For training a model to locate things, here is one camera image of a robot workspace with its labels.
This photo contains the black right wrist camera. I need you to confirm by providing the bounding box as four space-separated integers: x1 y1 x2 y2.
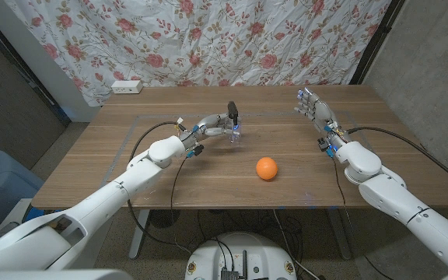
317 136 336 159

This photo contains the grey table leg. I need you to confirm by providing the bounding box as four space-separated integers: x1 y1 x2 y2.
327 208 352 261

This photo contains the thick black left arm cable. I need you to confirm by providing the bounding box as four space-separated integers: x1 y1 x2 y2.
127 121 192 256

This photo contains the thin black left wrist cable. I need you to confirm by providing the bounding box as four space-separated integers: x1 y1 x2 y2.
169 155 194 254

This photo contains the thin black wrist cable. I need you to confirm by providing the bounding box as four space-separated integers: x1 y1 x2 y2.
331 156 396 280
169 155 194 254

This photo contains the black wall edge strip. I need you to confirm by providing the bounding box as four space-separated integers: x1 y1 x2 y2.
0 9 72 128

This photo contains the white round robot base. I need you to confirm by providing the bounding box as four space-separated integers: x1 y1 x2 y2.
184 232 298 280

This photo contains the clear plastic spray bottle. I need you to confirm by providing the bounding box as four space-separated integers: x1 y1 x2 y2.
226 118 244 145

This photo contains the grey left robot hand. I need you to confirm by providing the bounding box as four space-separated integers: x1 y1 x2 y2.
179 112 243 151

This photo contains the white table leg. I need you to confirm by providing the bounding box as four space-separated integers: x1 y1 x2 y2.
128 208 151 261

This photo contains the white power strip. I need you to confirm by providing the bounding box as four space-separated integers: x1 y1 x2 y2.
110 79 144 95

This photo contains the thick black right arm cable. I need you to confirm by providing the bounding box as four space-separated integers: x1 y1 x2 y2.
346 125 448 192

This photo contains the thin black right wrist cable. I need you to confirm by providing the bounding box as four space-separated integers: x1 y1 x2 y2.
331 156 396 280

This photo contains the black backdrop stand pole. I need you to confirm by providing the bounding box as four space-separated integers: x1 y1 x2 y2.
348 0 406 86

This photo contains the white robot torso edge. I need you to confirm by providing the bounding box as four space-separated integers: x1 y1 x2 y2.
0 268 134 280

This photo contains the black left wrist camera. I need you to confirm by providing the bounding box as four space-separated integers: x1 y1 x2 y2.
186 144 205 159

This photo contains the black spray trigger top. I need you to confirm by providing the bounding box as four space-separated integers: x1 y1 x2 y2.
226 100 240 122

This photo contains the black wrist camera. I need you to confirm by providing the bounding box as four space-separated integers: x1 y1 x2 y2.
317 136 336 159
186 144 205 159

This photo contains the grey tape outline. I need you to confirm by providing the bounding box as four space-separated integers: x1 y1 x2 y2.
91 112 410 207

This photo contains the white platform with blue pads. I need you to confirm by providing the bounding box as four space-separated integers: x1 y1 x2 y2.
0 198 44 244

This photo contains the orange ball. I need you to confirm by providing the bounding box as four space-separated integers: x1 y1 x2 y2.
255 156 279 181

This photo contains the floral print backdrop cloth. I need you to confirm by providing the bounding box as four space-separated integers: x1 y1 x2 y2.
4 0 392 108

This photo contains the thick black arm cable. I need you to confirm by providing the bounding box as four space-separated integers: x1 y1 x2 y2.
346 125 448 192
127 121 192 256

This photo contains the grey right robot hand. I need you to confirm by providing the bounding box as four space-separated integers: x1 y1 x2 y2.
293 87 352 147

